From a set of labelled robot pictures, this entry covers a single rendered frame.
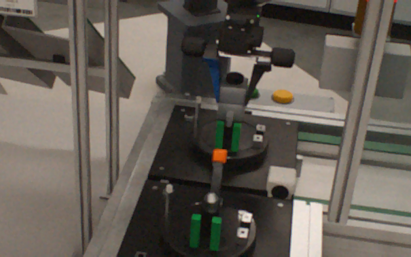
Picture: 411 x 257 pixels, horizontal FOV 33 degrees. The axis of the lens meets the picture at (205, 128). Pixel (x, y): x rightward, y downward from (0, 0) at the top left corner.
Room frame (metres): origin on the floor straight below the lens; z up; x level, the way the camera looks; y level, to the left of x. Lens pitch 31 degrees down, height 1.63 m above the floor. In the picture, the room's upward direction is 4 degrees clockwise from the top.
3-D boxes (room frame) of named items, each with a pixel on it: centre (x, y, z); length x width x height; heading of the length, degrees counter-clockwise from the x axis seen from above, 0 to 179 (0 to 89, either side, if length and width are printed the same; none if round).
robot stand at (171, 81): (1.45, 0.03, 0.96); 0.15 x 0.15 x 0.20; 32
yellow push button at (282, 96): (1.25, -0.15, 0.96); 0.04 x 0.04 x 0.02
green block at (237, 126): (1.00, -0.05, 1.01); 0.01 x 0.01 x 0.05; 84
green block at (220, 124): (1.00, -0.02, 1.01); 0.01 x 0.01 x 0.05; 84
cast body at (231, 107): (1.03, -0.04, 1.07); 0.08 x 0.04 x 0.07; 174
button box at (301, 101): (1.25, -0.15, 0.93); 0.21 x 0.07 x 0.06; 84
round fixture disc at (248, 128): (1.04, -0.04, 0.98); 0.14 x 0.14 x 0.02
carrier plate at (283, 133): (1.04, -0.04, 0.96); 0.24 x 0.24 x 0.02; 84
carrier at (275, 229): (0.79, -0.02, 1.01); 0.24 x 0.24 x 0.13; 84
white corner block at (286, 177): (0.94, -0.13, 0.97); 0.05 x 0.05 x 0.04; 84
